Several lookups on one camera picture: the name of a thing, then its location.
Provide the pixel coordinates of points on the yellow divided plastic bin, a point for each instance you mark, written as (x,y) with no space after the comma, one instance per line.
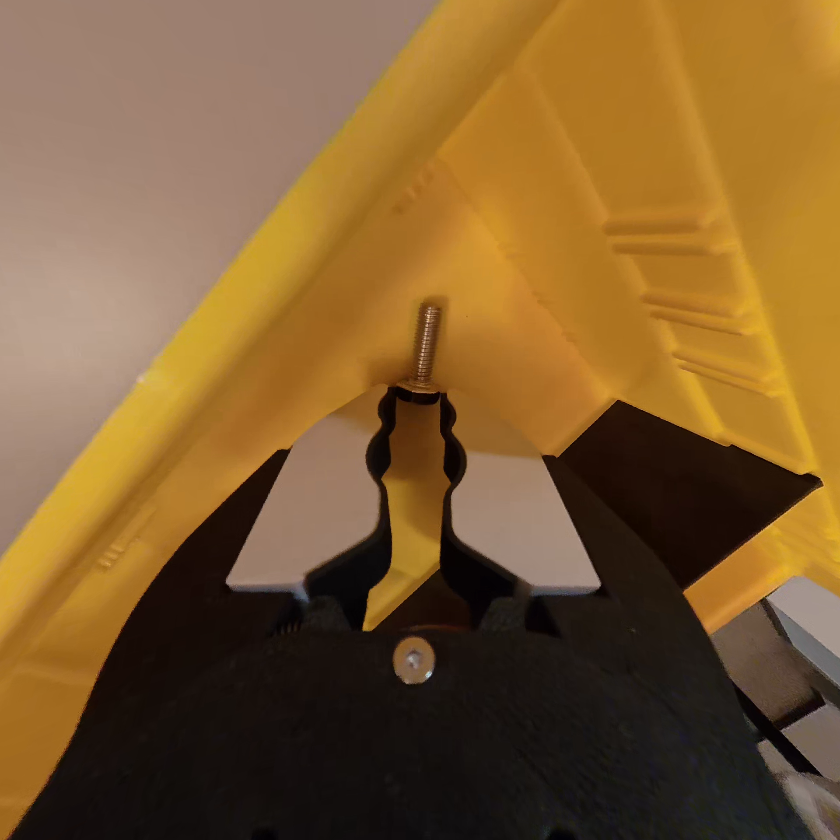
(558,197)

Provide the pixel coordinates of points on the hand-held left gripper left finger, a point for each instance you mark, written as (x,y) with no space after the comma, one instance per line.
(308,505)

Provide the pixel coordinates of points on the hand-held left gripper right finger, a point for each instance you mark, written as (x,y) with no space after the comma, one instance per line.
(518,512)

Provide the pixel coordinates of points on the steel hex bolt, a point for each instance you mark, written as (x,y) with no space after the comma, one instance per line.
(426,348)

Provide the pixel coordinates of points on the grey desk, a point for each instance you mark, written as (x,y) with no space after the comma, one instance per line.
(131,197)

